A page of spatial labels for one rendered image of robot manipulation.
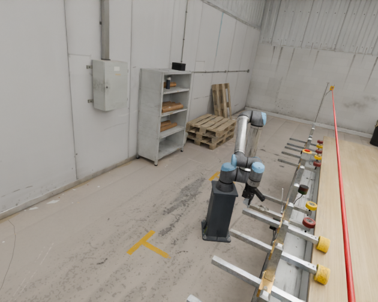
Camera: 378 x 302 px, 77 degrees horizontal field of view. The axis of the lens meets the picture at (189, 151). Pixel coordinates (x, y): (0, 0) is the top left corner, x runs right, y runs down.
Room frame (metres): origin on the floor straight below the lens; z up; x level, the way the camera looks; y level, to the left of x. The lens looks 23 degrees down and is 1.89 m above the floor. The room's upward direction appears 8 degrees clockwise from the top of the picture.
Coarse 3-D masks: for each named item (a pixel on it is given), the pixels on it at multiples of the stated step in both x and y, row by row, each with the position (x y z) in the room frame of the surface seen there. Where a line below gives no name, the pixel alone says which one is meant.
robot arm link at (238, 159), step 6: (240, 114) 2.16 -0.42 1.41; (246, 114) 2.15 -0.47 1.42; (240, 120) 2.10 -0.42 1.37; (246, 120) 2.10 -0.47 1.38; (240, 126) 2.02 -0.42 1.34; (246, 126) 2.04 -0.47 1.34; (240, 132) 1.95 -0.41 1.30; (246, 132) 1.98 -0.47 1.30; (240, 138) 1.88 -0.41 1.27; (240, 144) 1.82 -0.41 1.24; (240, 150) 1.76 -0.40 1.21; (234, 156) 1.70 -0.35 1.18; (240, 156) 1.70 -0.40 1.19; (246, 156) 1.72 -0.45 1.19; (234, 162) 1.67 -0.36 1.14; (240, 162) 1.67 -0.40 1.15; (246, 162) 1.66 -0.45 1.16
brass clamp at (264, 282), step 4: (264, 272) 0.84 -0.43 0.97; (264, 276) 0.82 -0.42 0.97; (264, 280) 0.79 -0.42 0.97; (268, 280) 0.80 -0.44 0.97; (272, 280) 0.80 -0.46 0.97; (260, 284) 0.77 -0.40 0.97; (264, 284) 0.77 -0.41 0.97; (268, 284) 0.78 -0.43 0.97; (272, 284) 0.78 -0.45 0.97; (260, 288) 0.75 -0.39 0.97; (268, 288) 0.75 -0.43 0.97; (256, 296) 0.75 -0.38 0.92
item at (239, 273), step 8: (216, 256) 0.90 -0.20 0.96; (216, 264) 0.87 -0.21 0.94; (224, 264) 0.86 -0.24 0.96; (232, 272) 0.84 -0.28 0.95; (240, 272) 0.83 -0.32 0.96; (248, 280) 0.80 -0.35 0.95; (256, 280) 0.80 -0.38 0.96; (272, 288) 0.77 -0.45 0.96; (272, 296) 0.75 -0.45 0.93; (280, 296) 0.74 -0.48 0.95; (288, 296) 0.74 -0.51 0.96
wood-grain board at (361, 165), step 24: (360, 144) 3.49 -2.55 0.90; (336, 168) 2.41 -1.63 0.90; (360, 168) 2.51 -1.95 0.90; (336, 192) 1.86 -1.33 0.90; (360, 192) 1.92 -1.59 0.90; (336, 216) 1.49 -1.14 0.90; (360, 216) 1.53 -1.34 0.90; (336, 240) 1.22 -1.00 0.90; (360, 240) 1.25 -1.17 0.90; (336, 264) 1.02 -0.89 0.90; (360, 264) 1.04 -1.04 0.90; (312, 288) 0.84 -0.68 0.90; (336, 288) 0.86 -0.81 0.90; (360, 288) 0.88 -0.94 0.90
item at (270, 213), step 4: (252, 204) 1.56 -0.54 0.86; (252, 208) 1.55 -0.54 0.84; (256, 208) 1.53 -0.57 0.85; (260, 212) 1.52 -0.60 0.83; (264, 212) 1.50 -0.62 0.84; (268, 212) 1.49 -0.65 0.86; (272, 212) 1.49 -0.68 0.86; (272, 216) 1.48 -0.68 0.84; (276, 216) 1.47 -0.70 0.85; (280, 216) 1.45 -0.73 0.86; (292, 220) 1.43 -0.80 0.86; (292, 224) 1.41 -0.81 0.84; (296, 224) 1.40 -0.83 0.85; (300, 224) 1.39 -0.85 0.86; (304, 228) 1.38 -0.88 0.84; (308, 228) 1.36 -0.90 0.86
